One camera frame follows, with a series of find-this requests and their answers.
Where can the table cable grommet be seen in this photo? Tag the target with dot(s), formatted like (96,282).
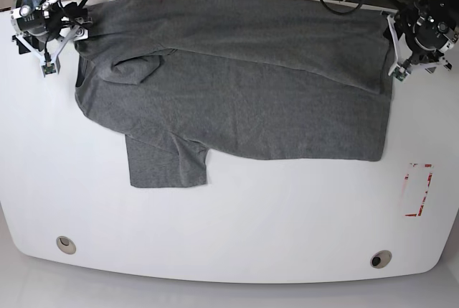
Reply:
(381,259)
(66,245)

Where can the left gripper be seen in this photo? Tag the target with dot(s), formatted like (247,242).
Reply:
(421,46)

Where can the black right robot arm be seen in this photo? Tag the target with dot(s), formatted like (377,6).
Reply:
(51,8)

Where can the grey t-shirt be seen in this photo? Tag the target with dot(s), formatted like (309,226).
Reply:
(259,79)

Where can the left table cable grommet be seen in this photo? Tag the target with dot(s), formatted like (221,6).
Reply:
(66,245)

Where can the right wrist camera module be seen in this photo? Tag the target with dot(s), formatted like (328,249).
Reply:
(50,68)

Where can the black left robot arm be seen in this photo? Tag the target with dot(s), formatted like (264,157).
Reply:
(446,10)

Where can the red tape rectangle marking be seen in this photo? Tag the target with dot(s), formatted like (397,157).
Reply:
(415,189)

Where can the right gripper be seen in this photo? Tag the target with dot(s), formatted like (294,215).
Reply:
(37,35)

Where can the right table cable grommet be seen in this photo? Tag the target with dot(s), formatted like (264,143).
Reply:
(381,259)

